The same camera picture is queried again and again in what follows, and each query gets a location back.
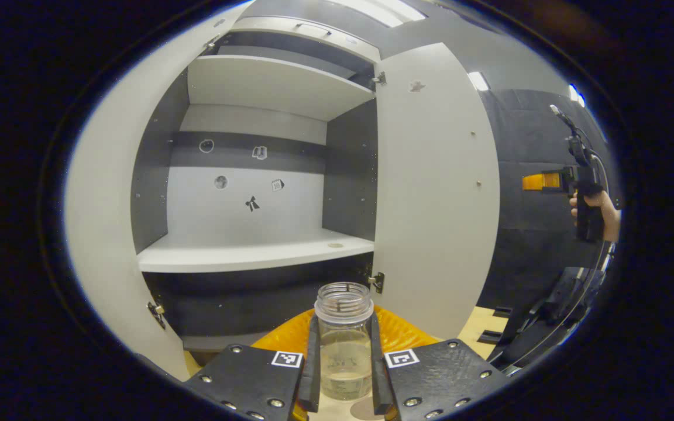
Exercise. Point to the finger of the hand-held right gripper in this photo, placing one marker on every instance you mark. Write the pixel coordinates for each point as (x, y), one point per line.
(533, 181)

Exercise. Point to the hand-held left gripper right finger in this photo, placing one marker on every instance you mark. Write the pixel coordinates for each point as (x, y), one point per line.
(379, 380)

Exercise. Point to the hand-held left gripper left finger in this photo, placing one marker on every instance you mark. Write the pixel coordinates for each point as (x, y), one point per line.
(310, 374)

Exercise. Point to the white cabinet shelf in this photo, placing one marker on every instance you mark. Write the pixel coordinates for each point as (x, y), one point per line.
(267, 88)
(243, 254)

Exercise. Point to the ceiling light panel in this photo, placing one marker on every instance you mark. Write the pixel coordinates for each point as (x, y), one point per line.
(378, 9)
(577, 96)
(478, 80)

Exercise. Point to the white cabinet door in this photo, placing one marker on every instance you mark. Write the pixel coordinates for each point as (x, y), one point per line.
(103, 234)
(430, 204)

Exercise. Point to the small black block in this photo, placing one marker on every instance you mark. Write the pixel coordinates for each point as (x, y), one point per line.
(490, 337)
(502, 311)

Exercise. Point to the clear plastic bottle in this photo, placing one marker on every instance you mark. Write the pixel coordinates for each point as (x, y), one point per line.
(343, 351)

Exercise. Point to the white and grey cabinet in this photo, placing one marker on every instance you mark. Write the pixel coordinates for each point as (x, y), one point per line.
(243, 210)

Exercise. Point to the black backdrop cloth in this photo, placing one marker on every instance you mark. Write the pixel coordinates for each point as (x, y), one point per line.
(536, 245)

